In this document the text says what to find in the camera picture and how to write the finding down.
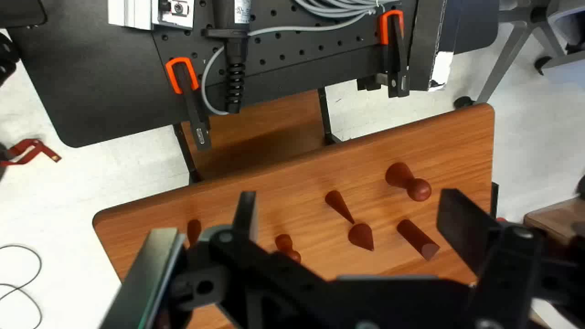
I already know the small brown wooden pawn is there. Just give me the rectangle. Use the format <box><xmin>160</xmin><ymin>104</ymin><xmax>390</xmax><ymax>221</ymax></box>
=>
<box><xmin>272</xmin><ymin>232</ymin><xmax>303</xmax><ymax>264</ymax></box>

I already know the slim tall brown pawn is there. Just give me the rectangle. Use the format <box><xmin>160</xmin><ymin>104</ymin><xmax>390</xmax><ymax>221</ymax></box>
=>
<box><xmin>184</xmin><ymin>217</ymin><xmax>202</xmax><ymax>248</ymax></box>

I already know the silver aluminium rail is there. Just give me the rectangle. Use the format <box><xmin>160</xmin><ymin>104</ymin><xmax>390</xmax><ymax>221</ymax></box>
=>
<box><xmin>105</xmin><ymin>0</ymin><xmax>197</xmax><ymax>32</ymax></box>

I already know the slim brown wooden cone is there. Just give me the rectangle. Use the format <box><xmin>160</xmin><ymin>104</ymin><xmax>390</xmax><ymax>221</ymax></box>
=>
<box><xmin>323</xmin><ymin>188</ymin><xmax>356</xmax><ymax>224</ymax></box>

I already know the coiled grey cable bundle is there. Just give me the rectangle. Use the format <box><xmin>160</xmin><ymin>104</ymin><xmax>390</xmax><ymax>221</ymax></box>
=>
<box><xmin>294</xmin><ymin>0</ymin><xmax>398</xmax><ymax>20</ymax></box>

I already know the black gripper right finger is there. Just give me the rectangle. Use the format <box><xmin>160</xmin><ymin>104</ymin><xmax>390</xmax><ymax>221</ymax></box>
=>
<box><xmin>434</xmin><ymin>186</ymin><xmax>544</xmax><ymax>329</ymax></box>

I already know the brown wooden cylinder peg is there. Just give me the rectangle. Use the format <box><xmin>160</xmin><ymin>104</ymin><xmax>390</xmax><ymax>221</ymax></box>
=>
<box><xmin>394</xmin><ymin>217</ymin><xmax>440</xmax><ymax>261</ymax></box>

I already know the orange handled black clamp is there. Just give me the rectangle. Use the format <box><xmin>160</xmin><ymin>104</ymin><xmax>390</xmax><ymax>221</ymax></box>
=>
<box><xmin>374</xmin><ymin>7</ymin><xmax>411</xmax><ymax>98</ymax></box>
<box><xmin>162</xmin><ymin>54</ymin><xmax>213</xmax><ymax>153</ymax></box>

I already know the large brown wooden pawn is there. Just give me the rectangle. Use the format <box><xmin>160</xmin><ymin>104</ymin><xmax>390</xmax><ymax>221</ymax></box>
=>
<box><xmin>383</xmin><ymin>160</ymin><xmax>432</xmax><ymax>202</ymax></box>

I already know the red wire frame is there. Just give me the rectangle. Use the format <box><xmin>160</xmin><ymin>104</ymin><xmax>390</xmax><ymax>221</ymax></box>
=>
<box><xmin>0</xmin><ymin>136</ymin><xmax>63</xmax><ymax>169</ymax></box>

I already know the black ribbed cable conduit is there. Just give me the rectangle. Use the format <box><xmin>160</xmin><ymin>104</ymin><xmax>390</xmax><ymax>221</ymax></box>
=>
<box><xmin>206</xmin><ymin>0</ymin><xmax>251</xmax><ymax>115</ymax></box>

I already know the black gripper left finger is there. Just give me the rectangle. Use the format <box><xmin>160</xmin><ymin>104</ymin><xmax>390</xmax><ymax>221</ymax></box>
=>
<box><xmin>204</xmin><ymin>189</ymin><xmax>339</xmax><ymax>329</ymax></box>

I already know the grey metal mount plate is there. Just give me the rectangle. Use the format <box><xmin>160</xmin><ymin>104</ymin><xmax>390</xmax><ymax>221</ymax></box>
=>
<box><xmin>98</xmin><ymin>226</ymin><xmax>187</xmax><ymax>329</ymax></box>

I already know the black perforated mounting board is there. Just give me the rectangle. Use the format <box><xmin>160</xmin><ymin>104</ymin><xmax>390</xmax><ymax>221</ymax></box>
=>
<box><xmin>7</xmin><ymin>0</ymin><xmax>449</xmax><ymax>149</ymax></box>

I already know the black table leg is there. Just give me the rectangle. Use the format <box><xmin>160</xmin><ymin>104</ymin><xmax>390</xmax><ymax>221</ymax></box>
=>
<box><xmin>315</xmin><ymin>87</ymin><xmax>341</xmax><ymax>146</ymax></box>
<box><xmin>171</xmin><ymin>120</ymin><xmax>204</xmax><ymax>184</ymax></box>

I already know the wooden table base panel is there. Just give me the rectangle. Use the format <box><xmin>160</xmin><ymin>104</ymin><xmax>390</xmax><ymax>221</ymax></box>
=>
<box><xmin>178</xmin><ymin>89</ymin><xmax>326</xmax><ymax>180</ymax></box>

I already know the wide brown wooden cone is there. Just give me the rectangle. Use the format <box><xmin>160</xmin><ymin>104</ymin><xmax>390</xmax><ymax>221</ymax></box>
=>
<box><xmin>345</xmin><ymin>221</ymin><xmax>376</xmax><ymax>252</ymax></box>

